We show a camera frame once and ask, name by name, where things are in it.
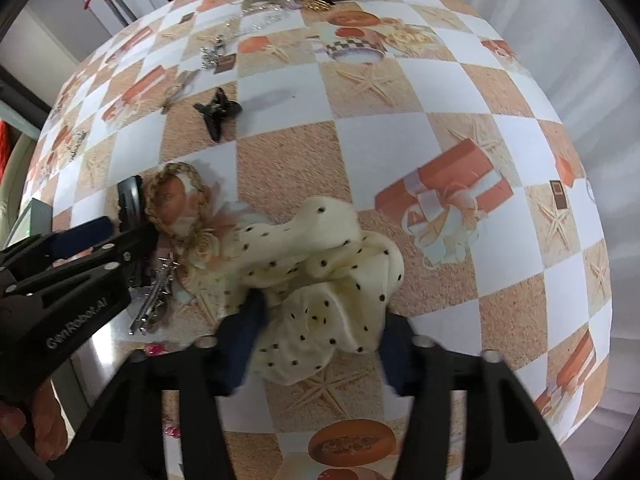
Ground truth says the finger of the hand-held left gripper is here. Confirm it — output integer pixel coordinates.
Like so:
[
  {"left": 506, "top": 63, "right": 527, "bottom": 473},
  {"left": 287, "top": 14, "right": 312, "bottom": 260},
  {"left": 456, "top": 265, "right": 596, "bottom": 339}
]
[
  {"left": 4, "top": 223, "right": 161, "bottom": 297},
  {"left": 0, "top": 216, "right": 115, "bottom": 270}
]

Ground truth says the beige braided rose hairband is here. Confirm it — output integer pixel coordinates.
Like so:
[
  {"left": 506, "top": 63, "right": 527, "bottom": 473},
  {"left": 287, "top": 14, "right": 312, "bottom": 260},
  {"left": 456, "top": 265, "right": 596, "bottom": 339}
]
[{"left": 144, "top": 162, "right": 223, "bottom": 286}]

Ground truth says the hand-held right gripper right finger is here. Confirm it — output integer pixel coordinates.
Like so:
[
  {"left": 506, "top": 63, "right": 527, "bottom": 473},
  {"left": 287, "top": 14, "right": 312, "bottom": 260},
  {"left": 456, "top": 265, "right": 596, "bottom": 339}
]
[{"left": 377, "top": 310, "right": 576, "bottom": 480}]

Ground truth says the checkered printed tablecloth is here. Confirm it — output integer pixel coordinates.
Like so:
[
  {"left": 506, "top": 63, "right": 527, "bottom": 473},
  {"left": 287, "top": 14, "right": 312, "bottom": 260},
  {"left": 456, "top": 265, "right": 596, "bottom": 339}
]
[{"left": 20, "top": 0, "right": 617, "bottom": 480}]

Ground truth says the cream polka dot scrunchie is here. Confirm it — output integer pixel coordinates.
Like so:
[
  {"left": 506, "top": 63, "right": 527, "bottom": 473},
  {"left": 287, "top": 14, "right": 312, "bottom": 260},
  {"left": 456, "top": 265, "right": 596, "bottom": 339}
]
[{"left": 216, "top": 196, "right": 406, "bottom": 387}]

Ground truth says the silver keychain with clear beads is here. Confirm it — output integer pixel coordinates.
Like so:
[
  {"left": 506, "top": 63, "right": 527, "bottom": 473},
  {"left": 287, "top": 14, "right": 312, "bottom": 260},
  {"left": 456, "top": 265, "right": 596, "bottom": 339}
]
[{"left": 199, "top": 14, "right": 288, "bottom": 75}]

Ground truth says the black hair claw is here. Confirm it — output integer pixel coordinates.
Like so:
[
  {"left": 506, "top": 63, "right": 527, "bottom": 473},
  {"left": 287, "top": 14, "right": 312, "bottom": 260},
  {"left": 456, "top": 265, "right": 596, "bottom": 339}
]
[{"left": 193, "top": 87, "right": 244, "bottom": 142}]

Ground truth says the silver rhinestone hair clip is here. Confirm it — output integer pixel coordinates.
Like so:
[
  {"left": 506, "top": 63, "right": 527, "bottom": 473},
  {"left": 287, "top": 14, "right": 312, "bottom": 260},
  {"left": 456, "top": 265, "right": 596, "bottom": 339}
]
[{"left": 128, "top": 254, "right": 181, "bottom": 337}]

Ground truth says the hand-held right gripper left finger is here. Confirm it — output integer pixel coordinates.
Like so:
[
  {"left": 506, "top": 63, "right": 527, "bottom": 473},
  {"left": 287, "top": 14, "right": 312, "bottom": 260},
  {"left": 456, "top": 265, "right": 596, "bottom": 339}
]
[{"left": 52, "top": 296, "right": 268, "bottom": 480}]

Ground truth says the black rectangular hair clip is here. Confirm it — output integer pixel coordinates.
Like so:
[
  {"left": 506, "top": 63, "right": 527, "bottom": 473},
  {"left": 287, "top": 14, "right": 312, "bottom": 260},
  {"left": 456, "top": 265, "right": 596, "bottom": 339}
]
[{"left": 116, "top": 175, "right": 157, "bottom": 288}]

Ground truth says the beige rope bow hair tie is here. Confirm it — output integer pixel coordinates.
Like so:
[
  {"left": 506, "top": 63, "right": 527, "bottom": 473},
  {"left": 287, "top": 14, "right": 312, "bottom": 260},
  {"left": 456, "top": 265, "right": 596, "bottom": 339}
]
[{"left": 161, "top": 69, "right": 201, "bottom": 114}]

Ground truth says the green box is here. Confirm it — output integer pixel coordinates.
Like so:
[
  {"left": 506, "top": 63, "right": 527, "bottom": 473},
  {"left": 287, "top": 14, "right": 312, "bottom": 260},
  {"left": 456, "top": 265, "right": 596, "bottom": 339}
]
[{"left": 14, "top": 199, "right": 54, "bottom": 242}]

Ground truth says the person's left hand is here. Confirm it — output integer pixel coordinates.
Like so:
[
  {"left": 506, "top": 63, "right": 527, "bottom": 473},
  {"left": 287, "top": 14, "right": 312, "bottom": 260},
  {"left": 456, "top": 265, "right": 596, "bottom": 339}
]
[{"left": 0, "top": 385, "right": 68, "bottom": 463}]

